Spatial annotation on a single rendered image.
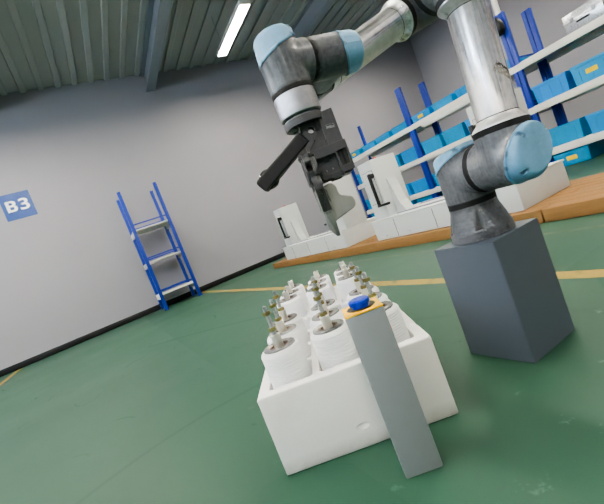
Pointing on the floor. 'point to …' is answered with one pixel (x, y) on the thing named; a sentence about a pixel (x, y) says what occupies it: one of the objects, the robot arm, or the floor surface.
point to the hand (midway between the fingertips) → (332, 230)
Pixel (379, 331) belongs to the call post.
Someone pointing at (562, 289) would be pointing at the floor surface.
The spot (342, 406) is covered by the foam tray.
